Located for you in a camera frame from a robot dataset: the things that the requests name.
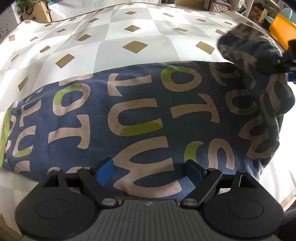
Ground light blue chairs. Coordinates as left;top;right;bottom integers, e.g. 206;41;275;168
265;8;293;24

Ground patterned cushion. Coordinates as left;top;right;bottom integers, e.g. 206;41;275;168
203;0;233;12

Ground grey white checked tablecloth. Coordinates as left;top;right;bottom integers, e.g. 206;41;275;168
0;2;296;223

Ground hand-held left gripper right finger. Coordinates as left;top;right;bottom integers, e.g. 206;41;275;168
180;159;259;207

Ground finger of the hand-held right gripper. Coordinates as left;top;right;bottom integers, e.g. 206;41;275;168
257;51;290;75

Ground brown cardboard box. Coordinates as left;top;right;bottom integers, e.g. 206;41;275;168
22;1;52;22

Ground yellow plastic chair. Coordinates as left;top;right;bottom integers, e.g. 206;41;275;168
269;13;296;50

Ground blue lettered pants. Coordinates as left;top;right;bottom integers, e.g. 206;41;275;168
0;23;296;200

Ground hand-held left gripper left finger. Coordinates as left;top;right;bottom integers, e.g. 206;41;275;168
42;158;119;207

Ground storage shelf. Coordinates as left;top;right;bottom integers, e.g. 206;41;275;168
238;0;278;26

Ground leafy potted plant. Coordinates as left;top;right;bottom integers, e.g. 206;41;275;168
17;0;38;14

